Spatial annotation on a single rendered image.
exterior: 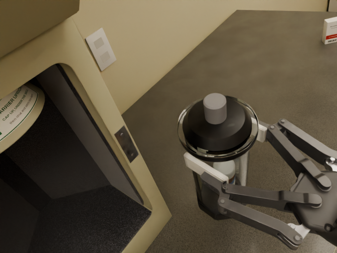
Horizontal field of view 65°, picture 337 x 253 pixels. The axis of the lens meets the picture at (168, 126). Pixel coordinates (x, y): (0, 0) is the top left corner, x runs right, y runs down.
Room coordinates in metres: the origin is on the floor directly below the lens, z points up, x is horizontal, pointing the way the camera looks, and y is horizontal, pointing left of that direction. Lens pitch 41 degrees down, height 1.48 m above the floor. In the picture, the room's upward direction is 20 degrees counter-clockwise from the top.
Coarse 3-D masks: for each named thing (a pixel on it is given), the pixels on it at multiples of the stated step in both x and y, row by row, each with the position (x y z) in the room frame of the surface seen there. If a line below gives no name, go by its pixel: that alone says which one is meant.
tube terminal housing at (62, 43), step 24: (72, 24) 0.33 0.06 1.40; (24, 48) 0.29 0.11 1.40; (48, 48) 0.30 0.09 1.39; (72, 48) 0.32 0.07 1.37; (0, 72) 0.27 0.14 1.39; (24, 72) 0.28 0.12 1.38; (72, 72) 0.34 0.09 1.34; (96, 72) 0.32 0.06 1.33; (0, 96) 0.26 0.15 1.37; (96, 96) 0.31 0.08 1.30; (96, 120) 0.33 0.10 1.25; (120, 120) 0.32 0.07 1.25; (144, 168) 0.32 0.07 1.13; (144, 192) 0.31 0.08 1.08; (168, 216) 0.32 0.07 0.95; (144, 240) 0.28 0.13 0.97
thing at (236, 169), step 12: (228, 96) 0.30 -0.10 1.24; (180, 120) 0.28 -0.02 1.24; (252, 120) 0.24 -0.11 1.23; (180, 132) 0.26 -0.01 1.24; (252, 132) 0.23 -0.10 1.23; (192, 144) 0.24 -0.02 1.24; (240, 144) 0.21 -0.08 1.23; (204, 156) 0.22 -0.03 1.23; (216, 156) 0.21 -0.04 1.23; (228, 156) 0.20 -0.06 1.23; (240, 156) 0.21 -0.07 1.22; (216, 168) 0.22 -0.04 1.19; (228, 168) 0.22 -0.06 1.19; (240, 168) 0.22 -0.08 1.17; (240, 180) 0.23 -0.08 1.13; (204, 192) 0.25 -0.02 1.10; (204, 204) 0.26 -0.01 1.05; (216, 204) 0.24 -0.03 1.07
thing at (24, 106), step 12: (24, 84) 0.33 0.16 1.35; (12, 96) 0.30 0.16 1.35; (24, 96) 0.31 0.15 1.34; (36, 96) 0.32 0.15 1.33; (0, 108) 0.28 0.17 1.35; (12, 108) 0.29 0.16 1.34; (24, 108) 0.29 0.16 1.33; (36, 108) 0.30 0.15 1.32; (0, 120) 0.27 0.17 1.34; (12, 120) 0.27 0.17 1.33; (24, 120) 0.28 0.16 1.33; (0, 132) 0.26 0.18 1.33; (12, 132) 0.26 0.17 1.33; (24, 132) 0.27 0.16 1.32; (0, 144) 0.25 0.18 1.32; (12, 144) 0.26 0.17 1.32
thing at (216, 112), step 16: (208, 96) 0.26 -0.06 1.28; (224, 96) 0.25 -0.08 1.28; (192, 112) 0.27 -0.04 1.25; (208, 112) 0.25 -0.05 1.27; (224, 112) 0.24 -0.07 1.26; (240, 112) 0.25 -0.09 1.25; (192, 128) 0.25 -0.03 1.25; (208, 128) 0.24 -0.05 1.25; (224, 128) 0.23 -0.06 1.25; (240, 128) 0.23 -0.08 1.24; (208, 144) 0.22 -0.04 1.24; (224, 144) 0.22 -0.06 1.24
